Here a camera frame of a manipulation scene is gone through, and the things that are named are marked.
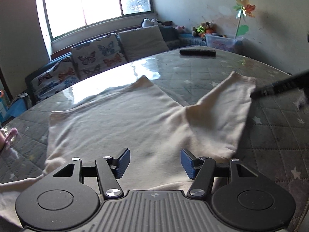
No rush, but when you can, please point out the colourful plush toy pile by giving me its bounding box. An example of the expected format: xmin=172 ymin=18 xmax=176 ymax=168
xmin=192 ymin=21 xmax=216 ymax=38

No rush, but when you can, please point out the plain grey cushion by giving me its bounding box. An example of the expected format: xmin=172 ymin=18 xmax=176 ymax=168
xmin=118 ymin=26 xmax=169 ymax=62

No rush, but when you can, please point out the clear plastic storage box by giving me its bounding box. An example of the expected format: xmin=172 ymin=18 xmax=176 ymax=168
xmin=206 ymin=34 xmax=244 ymax=54

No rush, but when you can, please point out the right butterfly cushion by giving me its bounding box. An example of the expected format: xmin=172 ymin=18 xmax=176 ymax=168
xmin=71 ymin=33 xmax=127 ymax=80

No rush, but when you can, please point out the pink hair scrunchie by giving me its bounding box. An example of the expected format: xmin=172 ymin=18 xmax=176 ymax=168
xmin=1 ymin=127 xmax=18 ymax=146

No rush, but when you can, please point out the blue sofa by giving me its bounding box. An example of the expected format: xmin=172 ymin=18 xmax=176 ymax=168
xmin=0 ymin=25 xmax=209 ymax=124

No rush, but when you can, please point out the window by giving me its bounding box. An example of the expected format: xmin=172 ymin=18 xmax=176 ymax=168
xmin=43 ymin=0 xmax=153 ymax=40

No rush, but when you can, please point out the black remote control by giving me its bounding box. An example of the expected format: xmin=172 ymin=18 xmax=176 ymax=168
xmin=179 ymin=48 xmax=216 ymax=57

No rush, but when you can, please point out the pink cartoon water bottle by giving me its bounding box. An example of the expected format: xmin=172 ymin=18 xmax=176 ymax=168
xmin=0 ymin=131 xmax=5 ymax=150

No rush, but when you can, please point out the cream sweatshirt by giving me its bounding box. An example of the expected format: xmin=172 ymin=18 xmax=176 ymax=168
xmin=0 ymin=71 xmax=257 ymax=230

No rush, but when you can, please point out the grey blanket on sofa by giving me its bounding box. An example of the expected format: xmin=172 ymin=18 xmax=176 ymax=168
xmin=10 ymin=92 xmax=32 ymax=109

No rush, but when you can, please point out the left butterfly cushion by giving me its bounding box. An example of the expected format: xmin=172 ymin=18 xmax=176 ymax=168
xmin=30 ymin=56 xmax=80 ymax=102

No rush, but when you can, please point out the white plush toy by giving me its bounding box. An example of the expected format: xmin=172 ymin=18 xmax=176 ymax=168
xmin=141 ymin=18 xmax=161 ymax=28

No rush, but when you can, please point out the paper pinwheel flower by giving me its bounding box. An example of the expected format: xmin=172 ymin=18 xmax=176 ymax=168
xmin=233 ymin=0 xmax=256 ymax=38

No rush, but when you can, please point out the butterfly cushion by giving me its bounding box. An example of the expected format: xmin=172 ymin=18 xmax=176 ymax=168
xmin=30 ymin=56 xmax=80 ymax=102
xmin=71 ymin=33 xmax=127 ymax=80

